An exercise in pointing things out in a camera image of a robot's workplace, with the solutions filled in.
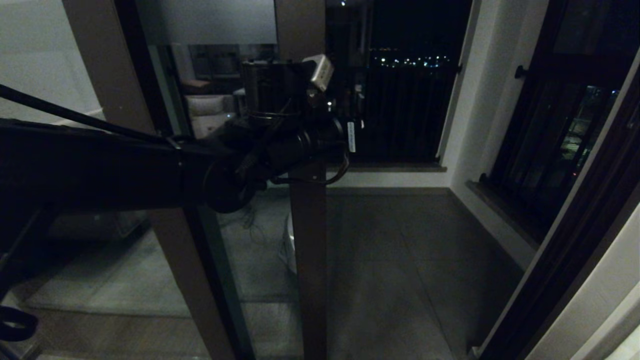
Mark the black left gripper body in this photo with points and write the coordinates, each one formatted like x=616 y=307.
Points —
x=300 y=142

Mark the brown framed sliding glass door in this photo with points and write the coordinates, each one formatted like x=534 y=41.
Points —
x=310 y=250

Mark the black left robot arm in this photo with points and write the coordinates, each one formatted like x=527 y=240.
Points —
x=100 y=165

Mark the wide black balcony railing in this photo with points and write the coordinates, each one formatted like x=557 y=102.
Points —
x=400 y=115

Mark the brown framed fixed glass panel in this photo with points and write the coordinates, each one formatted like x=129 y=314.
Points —
x=175 y=260

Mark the short grey stone sill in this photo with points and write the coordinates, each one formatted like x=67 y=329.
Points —
x=500 y=214

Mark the grey rug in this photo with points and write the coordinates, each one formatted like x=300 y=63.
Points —
x=115 y=285

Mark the dark brown window frame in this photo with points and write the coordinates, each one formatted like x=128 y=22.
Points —
x=575 y=30

